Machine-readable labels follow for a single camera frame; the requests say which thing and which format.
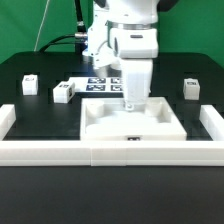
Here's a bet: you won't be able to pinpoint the white thin cord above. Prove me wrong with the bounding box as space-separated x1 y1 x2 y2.
33 0 52 52

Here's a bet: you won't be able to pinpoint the white fiducial tag sheet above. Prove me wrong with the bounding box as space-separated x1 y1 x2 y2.
69 77 122 93

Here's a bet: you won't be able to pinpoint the white square tabletop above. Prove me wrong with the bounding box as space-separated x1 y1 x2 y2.
80 97 187 141

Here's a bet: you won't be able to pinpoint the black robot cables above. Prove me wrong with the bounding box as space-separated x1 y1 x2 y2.
39 0 89 53

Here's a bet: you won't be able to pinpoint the white U-shaped fence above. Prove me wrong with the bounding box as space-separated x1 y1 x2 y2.
0 104 224 166

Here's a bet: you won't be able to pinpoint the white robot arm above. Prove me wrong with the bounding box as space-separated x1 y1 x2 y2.
84 0 160 111

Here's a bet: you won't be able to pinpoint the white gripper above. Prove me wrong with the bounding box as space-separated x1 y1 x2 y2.
120 59 153 112

